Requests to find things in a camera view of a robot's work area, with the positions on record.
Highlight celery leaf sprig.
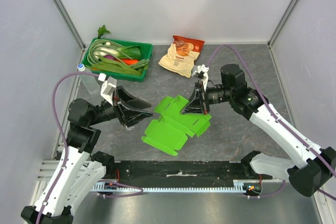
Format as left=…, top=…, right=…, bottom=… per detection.
left=97, top=25, right=111, bottom=39

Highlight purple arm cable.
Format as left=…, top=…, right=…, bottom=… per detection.
left=206, top=44, right=336, bottom=200
left=35, top=72, right=144, bottom=224

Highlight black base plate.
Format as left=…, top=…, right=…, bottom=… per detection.
left=103, top=161, right=272, bottom=188

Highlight orange carrot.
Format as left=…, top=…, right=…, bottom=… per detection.
left=121, top=58, right=139, bottom=65

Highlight green leafy vegetable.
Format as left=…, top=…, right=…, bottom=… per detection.
left=91, top=61, right=141, bottom=76

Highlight purple onion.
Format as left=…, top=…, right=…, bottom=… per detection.
left=104, top=55, right=115, bottom=60

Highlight green paper box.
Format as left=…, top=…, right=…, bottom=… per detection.
left=141, top=95, right=212, bottom=156

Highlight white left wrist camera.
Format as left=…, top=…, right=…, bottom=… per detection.
left=98, top=73, right=117, bottom=105

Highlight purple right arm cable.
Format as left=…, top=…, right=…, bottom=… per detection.
left=206, top=44, right=336, bottom=200

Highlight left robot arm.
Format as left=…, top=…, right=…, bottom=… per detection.
left=21, top=82, right=153, bottom=223

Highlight red and cream snack bag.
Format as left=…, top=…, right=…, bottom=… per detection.
left=158, top=35, right=205, bottom=78

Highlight bok choy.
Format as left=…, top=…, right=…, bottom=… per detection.
left=93, top=46, right=141, bottom=60

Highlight green plastic crate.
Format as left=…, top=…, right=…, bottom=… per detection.
left=81, top=38, right=153, bottom=82

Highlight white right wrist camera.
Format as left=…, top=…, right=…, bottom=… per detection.
left=191, top=65, right=209, bottom=90

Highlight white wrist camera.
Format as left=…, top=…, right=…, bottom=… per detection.
left=191, top=65, right=209, bottom=90
left=98, top=73, right=117, bottom=105

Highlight green asparagus bunch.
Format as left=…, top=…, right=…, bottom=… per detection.
left=130, top=59, right=149, bottom=70

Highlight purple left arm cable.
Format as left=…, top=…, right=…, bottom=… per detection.
left=35, top=72, right=144, bottom=224

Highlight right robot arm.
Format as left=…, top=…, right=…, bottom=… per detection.
left=181, top=63, right=335, bottom=197

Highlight green long beans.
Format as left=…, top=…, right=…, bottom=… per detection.
left=87, top=39, right=110, bottom=66

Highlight clear plastic water bottle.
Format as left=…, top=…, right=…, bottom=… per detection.
left=77, top=63, right=100, bottom=95

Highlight light blue cable duct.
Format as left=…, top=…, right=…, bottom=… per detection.
left=90, top=179, right=263, bottom=193

